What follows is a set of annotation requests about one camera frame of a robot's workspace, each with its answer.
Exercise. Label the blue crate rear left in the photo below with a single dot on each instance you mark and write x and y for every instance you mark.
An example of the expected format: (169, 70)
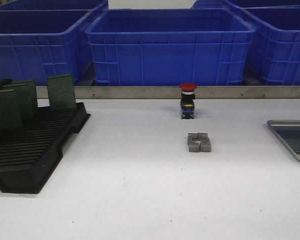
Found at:
(28, 5)

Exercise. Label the green board middle left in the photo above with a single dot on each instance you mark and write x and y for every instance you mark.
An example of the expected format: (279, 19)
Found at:
(10, 116)

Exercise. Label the grey metal pipe clamp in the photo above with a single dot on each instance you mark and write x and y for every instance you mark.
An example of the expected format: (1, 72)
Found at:
(198, 142)

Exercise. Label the silver metal tray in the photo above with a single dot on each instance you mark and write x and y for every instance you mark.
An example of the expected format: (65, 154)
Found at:
(283, 125)

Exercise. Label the blue crate centre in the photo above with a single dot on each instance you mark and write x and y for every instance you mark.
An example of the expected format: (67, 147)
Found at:
(168, 47)

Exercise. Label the red emergency stop button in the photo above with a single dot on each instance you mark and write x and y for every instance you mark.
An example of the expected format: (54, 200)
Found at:
(187, 105)

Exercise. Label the green board back left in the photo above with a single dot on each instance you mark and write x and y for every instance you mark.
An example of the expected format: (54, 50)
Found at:
(26, 97)

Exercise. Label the black slotted board rack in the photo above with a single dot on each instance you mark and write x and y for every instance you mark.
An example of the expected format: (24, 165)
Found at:
(28, 156)

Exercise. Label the green board rear rack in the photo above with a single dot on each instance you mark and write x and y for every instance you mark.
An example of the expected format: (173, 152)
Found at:
(61, 93)

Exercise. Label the blue crate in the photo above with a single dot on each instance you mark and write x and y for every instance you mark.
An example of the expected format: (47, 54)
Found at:
(168, 47)
(274, 53)
(244, 3)
(36, 44)
(28, 5)

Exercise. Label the blue crate rear right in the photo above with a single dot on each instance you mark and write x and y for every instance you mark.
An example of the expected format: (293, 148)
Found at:
(244, 3)

